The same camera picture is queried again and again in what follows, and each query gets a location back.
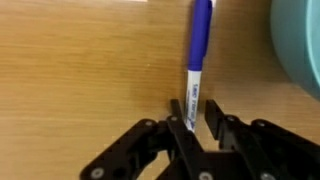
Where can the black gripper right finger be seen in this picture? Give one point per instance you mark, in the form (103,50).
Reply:
(260,150)

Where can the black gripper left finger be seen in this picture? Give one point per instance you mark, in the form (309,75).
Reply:
(139,146)

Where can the blue and white marker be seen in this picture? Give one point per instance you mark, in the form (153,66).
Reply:
(200,30)

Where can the teal bowl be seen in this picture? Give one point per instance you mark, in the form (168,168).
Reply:
(295,32)

